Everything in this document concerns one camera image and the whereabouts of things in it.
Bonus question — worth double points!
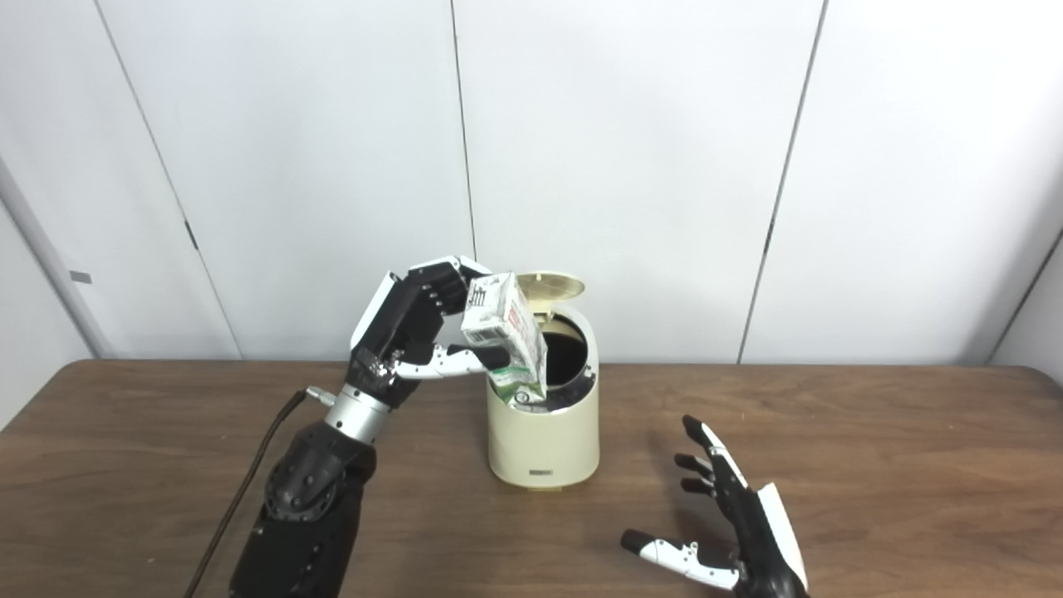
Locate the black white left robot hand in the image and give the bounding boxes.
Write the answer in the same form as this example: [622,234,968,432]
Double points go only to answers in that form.
[345,255,512,408]

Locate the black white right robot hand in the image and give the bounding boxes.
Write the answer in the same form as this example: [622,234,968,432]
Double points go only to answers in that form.
[620,414,811,598]

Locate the white green milk carton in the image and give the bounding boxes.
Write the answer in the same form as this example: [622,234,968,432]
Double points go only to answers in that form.
[460,272,549,405]

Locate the cream-colored lidded bin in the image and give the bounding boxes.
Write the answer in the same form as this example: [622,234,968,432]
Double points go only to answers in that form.
[487,272,600,491]

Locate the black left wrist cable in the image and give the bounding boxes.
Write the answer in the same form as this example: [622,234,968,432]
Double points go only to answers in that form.
[183,386,337,598]

